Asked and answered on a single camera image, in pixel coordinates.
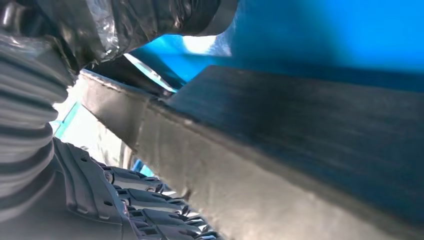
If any blue metal shelf rack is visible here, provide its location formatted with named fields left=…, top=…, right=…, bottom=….
left=129, top=0, right=424, bottom=95

